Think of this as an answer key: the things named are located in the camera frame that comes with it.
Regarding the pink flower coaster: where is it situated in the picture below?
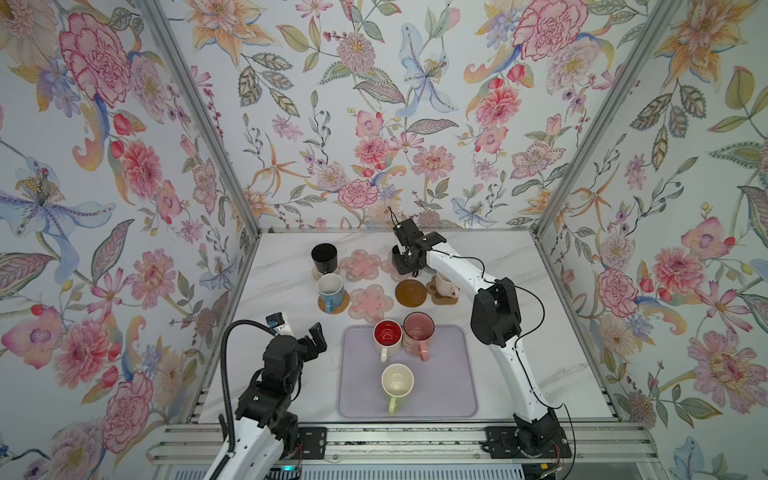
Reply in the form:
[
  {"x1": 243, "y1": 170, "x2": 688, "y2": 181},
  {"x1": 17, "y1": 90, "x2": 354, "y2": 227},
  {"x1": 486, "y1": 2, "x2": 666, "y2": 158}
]
[
  {"x1": 339, "y1": 249, "x2": 381, "y2": 282},
  {"x1": 348, "y1": 284, "x2": 394, "y2": 324},
  {"x1": 380, "y1": 252, "x2": 411, "y2": 283}
]

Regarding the woven rattan round coaster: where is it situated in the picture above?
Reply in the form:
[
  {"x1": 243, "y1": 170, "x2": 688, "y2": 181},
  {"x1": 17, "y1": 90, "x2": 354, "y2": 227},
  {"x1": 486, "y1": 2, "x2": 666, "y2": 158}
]
[{"x1": 317, "y1": 291, "x2": 351, "y2": 315}]

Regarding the brown paw cork coaster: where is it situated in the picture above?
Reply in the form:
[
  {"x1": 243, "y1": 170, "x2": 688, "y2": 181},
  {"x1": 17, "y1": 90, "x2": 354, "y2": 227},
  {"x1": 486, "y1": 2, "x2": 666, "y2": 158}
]
[{"x1": 426, "y1": 276, "x2": 459, "y2": 305}]

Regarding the brown round wooden coaster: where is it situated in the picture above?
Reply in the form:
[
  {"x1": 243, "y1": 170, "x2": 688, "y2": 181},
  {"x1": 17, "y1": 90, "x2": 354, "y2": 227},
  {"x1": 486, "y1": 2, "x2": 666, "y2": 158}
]
[{"x1": 395, "y1": 279, "x2": 428, "y2": 308}]

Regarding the cream mug pink handle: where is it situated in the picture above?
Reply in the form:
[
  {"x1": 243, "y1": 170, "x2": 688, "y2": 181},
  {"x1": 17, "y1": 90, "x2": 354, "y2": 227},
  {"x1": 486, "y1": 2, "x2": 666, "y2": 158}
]
[{"x1": 435, "y1": 272, "x2": 460, "y2": 298}]

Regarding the blue mug white inside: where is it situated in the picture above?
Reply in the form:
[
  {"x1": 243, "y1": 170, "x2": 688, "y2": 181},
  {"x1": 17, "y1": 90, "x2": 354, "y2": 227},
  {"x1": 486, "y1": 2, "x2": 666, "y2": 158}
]
[{"x1": 316, "y1": 273, "x2": 345, "y2": 314}]

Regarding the pink flower coaster front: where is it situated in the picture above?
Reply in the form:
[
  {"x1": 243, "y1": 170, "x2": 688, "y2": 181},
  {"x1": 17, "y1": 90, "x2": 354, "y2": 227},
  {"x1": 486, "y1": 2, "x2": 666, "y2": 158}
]
[{"x1": 348, "y1": 284, "x2": 394, "y2": 324}]

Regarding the pink tall mug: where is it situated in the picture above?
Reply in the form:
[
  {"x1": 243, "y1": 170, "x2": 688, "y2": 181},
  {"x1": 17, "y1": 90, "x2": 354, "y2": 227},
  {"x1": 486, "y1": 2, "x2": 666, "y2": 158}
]
[{"x1": 402, "y1": 312, "x2": 436, "y2": 362}]

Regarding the black mug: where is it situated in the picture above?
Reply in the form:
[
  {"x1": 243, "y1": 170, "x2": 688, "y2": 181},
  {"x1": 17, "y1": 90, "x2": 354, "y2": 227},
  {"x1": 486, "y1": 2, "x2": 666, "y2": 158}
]
[{"x1": 311, "y1": 243, "x2": 338, "y2": 277}]

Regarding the cream mug green handle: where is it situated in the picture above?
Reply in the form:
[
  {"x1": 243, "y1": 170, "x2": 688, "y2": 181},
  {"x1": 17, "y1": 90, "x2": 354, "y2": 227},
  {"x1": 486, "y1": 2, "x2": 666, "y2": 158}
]
[{"x1": 381, "y1": 363, "x2": 415, "y2": 416}]

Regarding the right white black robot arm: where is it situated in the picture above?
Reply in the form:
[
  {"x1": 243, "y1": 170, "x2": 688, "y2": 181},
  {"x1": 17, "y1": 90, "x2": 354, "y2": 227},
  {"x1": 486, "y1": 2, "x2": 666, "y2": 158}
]
[{"x1": 392, "y1": 218, "x2": 576, "y2": 460}]

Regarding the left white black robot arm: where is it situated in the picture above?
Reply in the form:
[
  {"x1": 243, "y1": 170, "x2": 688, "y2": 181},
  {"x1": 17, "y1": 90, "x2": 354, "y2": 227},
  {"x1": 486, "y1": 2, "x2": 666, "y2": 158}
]
[{"x1": 205, "y1": 319, "x2": 327, "y2": 479}]

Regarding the red inside white mug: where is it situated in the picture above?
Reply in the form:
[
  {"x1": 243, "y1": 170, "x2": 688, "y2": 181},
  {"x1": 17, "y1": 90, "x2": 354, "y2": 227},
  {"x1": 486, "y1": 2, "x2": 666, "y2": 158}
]
[{"x1": 373, "y1": 319, "x2": 403, "y2": 364}]

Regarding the lavender serving tray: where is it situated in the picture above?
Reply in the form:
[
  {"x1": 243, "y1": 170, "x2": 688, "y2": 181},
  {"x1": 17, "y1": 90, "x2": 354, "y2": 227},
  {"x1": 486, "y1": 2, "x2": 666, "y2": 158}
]
[{"x1": 338, "y1": 326, "x2": 477, "y2": 421}]

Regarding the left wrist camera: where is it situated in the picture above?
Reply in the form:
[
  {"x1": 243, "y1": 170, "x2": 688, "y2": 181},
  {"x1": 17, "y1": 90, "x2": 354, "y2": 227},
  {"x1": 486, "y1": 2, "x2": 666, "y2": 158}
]
[{"x1": 265, "y1": 312, "x2": 294, "y2": 336}]

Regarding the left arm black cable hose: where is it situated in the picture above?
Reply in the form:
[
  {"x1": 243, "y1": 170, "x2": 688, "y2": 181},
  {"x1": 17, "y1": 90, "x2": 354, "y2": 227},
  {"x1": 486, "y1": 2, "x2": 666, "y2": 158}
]
[{"x1": 206, "y1": 319, "x2": 277, "y2": 480}]

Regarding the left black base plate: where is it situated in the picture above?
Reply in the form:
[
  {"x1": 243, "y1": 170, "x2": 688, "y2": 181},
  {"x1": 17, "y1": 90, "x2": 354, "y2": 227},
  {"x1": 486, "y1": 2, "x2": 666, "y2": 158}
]
[{"x1": 278, "y1": 426, "x2": 328, "y2": 461}]

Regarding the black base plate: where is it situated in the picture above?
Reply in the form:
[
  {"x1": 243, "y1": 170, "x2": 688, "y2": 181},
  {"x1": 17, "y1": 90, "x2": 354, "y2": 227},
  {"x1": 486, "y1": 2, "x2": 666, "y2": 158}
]
[
  {"x1": 481, "y1": 426, "x2": 573, "y2": 460},
  {"x1": 278, "y1": 426, "x2": 328, "y2": 461}
]

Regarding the aluminium mounting rail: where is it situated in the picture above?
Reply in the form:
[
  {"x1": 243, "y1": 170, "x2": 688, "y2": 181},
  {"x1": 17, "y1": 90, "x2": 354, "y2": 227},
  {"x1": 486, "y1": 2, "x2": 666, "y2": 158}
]
[{"x1": 148, "y1": 422, "x2": 658, "y2": 465}]

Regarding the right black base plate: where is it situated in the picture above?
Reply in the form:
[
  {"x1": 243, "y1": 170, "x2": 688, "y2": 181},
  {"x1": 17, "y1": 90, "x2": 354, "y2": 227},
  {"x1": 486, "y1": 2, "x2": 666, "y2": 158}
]
[{"x1": 481, "y1": 426, "x2": 573, "y2": 460}]

